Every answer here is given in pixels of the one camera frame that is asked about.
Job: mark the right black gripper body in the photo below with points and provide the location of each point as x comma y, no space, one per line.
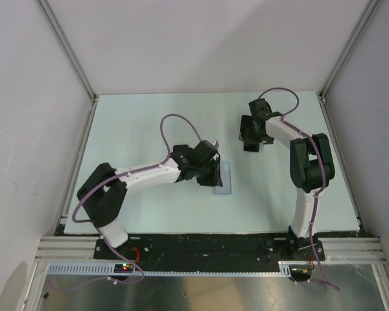
248,122

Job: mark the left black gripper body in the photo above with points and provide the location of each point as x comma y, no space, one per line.
207,174

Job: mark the black phone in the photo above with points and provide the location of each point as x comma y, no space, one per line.
251,146

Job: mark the clear blue phone case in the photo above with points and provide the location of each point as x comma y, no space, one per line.
225,174

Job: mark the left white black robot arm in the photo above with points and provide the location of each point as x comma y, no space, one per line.
103,193

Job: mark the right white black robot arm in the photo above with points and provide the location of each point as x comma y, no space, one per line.
311,169

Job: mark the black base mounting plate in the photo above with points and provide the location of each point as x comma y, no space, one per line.
204,253

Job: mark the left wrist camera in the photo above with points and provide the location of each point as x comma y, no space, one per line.
215,142

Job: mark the right aluminium corner post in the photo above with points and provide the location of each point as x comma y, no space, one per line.
356,35

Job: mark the aluminium corner post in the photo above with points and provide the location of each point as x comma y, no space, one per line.
356,35
66,47

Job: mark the aluminium frame rail front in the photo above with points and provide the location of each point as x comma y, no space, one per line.
337,250

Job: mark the left aluminium corner post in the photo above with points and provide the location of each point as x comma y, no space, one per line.
66,47

